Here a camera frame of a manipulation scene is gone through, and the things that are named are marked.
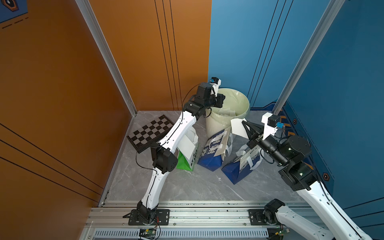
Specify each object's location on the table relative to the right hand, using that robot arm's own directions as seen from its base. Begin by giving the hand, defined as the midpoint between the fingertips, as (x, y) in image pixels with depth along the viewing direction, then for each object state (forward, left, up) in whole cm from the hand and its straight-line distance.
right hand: (244, 121), depth 58 cm
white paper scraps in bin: (+37, -1, -30) cm, 47 cm away
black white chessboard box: (+23, +51, -37) cm, 67 cm away
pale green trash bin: (+36, -6, -24) cm, 44 cm away
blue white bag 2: (-6, -4, -20) cm, 22 cm away
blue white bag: (0, +11, -29) cm, 31 cm away
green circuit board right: (-32, -20, -43) cm, 57 cm away
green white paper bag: (+1, +28, -37) cm, 46 cm away
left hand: (+26, +4, -7) cm, 27 cm away
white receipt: (+2, +25, -23) cm, 34 cm away
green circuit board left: (-33, +43, -44) cm, 70 cm away
